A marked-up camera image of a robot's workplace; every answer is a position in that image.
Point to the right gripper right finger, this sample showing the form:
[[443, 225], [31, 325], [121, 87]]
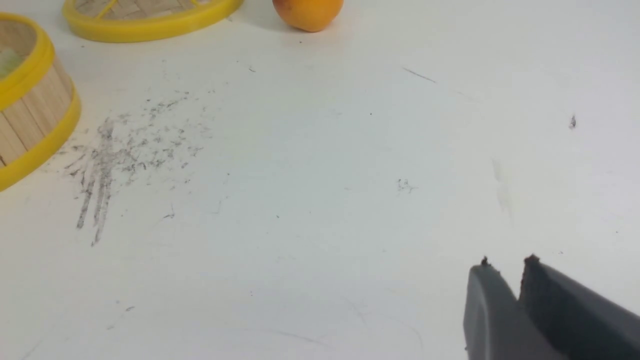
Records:
[[577, 322]]

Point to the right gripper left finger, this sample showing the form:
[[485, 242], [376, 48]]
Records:
[[494, 324]]

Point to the yellow woven steamer lid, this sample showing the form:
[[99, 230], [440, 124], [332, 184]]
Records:
[[139, 21]]

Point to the green dumpling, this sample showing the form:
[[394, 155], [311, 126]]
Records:
[[10, 60]]

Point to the yellow bamboo steamer tray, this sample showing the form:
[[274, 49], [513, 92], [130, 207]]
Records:
[[40, 106]]

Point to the orange toy pear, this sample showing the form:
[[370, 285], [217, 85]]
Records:
[[310, 16]]

